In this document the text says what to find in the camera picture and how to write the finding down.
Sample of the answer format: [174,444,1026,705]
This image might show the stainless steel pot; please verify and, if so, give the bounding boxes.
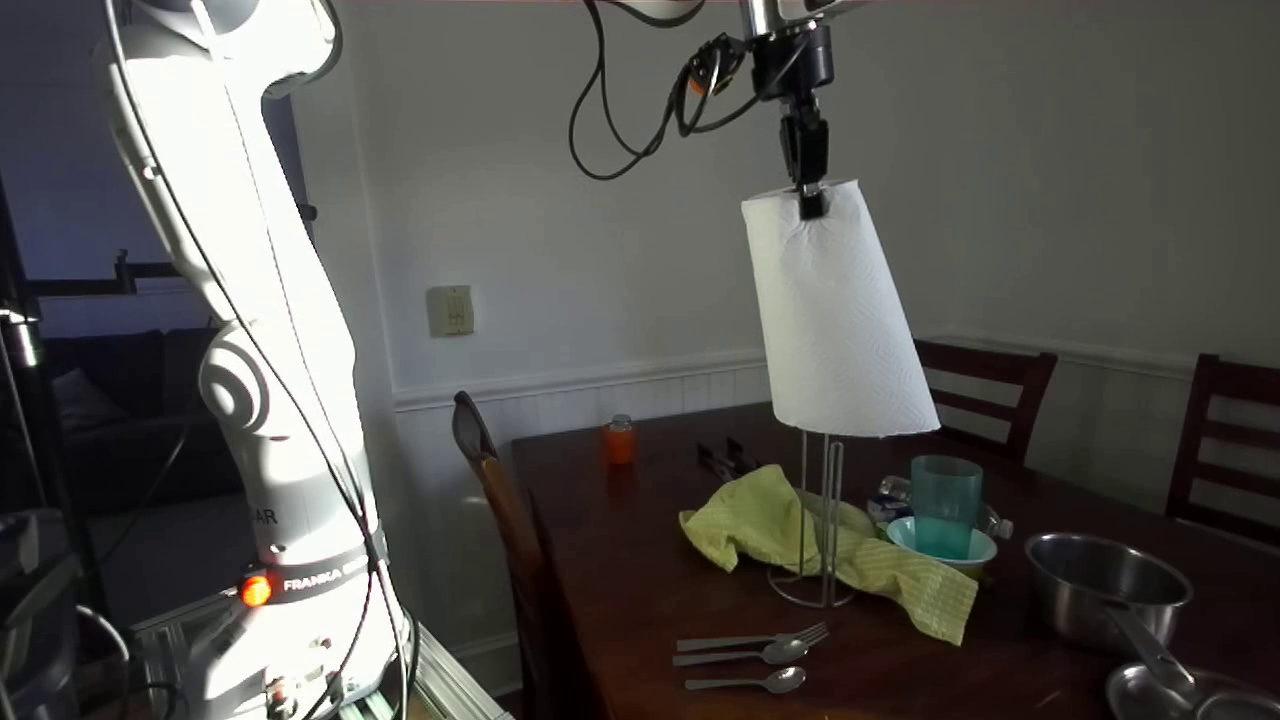
[1022,528,1210,713]

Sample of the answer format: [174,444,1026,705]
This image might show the light green dish cloth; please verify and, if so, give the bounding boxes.
[677,460,985,652]

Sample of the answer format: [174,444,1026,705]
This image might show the light green bowl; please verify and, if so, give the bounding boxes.
[882,514,1006,578]

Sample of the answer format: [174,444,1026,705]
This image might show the metal paper towel holder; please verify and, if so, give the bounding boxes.
[766,428,862,615]

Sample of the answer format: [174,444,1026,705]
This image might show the dark wooden chair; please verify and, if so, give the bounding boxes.
[907,337,1062,467]
[448,388,571,720]
[1164,348,1280,552]

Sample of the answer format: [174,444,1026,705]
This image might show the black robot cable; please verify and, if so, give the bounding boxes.
[566,0,783,190]

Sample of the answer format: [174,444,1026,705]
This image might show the teal plastic cup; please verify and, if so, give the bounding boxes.
[907,452,994,566]

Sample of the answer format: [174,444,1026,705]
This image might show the white paper towel roll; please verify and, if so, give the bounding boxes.
[736,176,946,444]

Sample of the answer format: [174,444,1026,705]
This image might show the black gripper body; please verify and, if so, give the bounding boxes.
[776,90,838,191]

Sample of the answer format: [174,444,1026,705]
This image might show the beige wall outlet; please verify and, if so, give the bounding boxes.
[424,279,479,343]

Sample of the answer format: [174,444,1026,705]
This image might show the small silver metal spoon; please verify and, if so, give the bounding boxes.
[680,660,812,701]

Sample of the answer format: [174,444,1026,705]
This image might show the orange plastic cup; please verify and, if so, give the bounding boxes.
[599,411,644,473]

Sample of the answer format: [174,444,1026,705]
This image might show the dark couch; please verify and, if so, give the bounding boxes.
[38,320,234,516]

